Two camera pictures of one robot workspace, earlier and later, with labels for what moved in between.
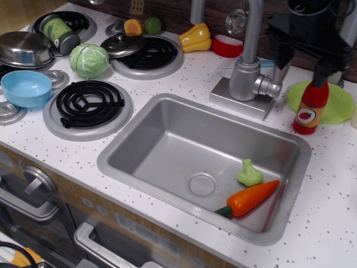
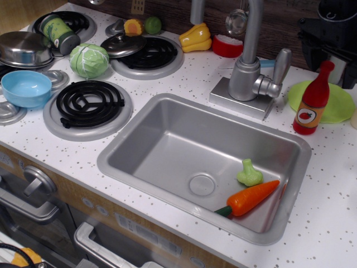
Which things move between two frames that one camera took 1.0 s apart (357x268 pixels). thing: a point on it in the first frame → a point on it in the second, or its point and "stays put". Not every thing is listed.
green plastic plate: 340,106 stays put
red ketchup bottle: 311,110 stays put
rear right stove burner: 160,57 stays put
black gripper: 319,34 → 338,36
